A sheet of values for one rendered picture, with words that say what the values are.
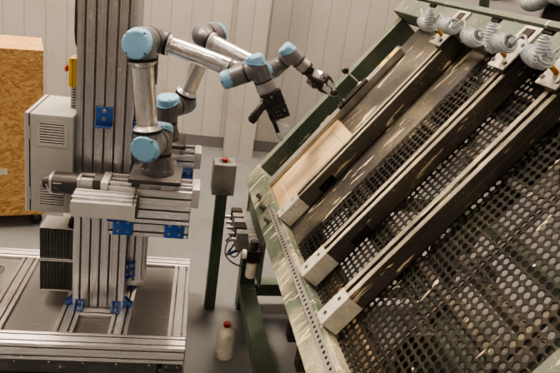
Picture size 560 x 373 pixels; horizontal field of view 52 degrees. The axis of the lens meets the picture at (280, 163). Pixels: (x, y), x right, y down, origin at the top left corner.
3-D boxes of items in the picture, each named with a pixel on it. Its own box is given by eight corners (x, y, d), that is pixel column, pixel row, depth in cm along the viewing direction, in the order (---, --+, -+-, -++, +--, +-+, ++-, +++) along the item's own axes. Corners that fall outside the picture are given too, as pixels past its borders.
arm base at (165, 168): (137, 176, 248) (138, 155, 244) (141, 164, 262) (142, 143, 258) (172, 179, 250) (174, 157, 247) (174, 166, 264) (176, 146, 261)
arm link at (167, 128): (175, 149, 258) (177, 120, 253) (166, 158, 245) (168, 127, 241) (149, 144, 259) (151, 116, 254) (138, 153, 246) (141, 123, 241)
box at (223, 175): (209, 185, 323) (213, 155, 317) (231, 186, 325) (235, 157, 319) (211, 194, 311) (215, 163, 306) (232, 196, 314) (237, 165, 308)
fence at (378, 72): (272, 186, 302) (267, 181, 300) (401, 52, 288) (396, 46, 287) (273, 189, 297) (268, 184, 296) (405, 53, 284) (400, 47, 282)
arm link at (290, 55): (277, 48, 279) (289, 37, 275) (293, 63, 283) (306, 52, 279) (276, 56, 272) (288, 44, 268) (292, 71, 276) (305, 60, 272)
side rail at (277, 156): (272, 175, 327) (258, 163, 323) (411, 31, 311) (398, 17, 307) (274, 178, 321) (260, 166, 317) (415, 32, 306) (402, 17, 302)
